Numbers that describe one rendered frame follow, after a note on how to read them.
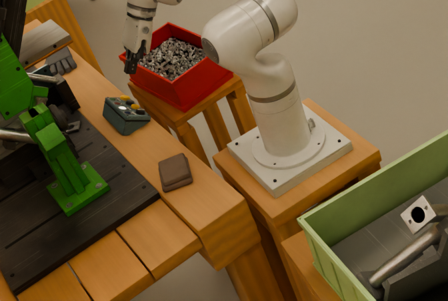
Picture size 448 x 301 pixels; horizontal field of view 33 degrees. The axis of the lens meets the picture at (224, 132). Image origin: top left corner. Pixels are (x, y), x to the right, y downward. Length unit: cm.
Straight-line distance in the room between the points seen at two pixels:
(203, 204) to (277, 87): 33
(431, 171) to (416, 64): 186
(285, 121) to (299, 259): 32
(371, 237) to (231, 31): 54
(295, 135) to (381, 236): 34
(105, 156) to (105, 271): 41
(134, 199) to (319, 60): 202
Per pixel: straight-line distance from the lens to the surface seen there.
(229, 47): 162
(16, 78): 212
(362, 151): 188
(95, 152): 214
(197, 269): 295
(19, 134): 211
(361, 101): 343
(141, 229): 186
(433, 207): 125
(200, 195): 184
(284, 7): 168
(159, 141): 206
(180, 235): 180
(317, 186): 182
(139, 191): 194
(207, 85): 232
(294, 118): 181
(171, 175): 189
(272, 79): 172
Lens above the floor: 209
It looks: 37 degrees down
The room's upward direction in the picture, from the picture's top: 22 degrees counter-clockwise
